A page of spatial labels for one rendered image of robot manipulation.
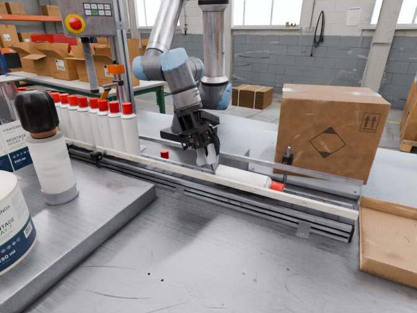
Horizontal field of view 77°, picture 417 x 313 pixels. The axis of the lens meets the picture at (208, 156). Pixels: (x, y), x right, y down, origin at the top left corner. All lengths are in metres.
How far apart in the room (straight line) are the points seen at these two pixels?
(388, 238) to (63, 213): 0.83
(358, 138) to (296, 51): 5.36
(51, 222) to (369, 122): 0.91
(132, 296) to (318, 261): 0.41
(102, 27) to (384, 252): 1.07
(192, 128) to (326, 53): 5.44
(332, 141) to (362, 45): 5.10
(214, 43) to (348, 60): 5.04
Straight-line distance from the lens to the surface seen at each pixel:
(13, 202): 0.65
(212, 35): 1.09
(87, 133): 1.10
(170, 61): 0.73
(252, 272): 0.63
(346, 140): 0.92
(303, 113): 0.87
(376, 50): 5.89
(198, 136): 0.73
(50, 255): 0.68
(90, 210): 0.77
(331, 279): 0.67
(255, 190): 0.74
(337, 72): 6.05
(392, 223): 0.89
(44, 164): 0.78
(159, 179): 0.89
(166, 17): 0.99
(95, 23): 1.07
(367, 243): 0.78
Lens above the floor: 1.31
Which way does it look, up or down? 26 degrees down
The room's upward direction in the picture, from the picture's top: straight up
